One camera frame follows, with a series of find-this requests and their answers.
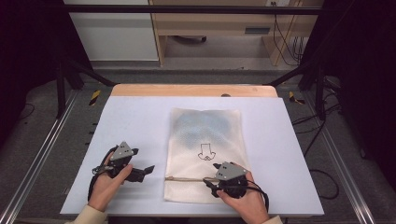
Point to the person's left hand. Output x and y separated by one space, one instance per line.
105 189

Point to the aluminium floor rail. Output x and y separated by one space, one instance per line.
37 158
339 161

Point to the yellow black tape strip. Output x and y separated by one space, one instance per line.
294 98
95 97

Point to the person's right hand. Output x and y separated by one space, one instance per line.
249 203

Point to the black metal stand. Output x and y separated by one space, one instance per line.
60 90
320 93

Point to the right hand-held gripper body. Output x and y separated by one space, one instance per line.
231 171

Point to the white table mat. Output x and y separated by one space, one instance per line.
140 124

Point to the light wooden desk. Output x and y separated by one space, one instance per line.
218 21

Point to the cream mesh zipper laundry bag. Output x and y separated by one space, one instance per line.
199 133

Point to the black curtain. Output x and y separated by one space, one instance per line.
28 46
364 77

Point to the white cabinet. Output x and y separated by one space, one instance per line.
115 37

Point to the black horizontal frame bar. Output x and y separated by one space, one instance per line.
186 9

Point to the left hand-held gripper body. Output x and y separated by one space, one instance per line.
120 152

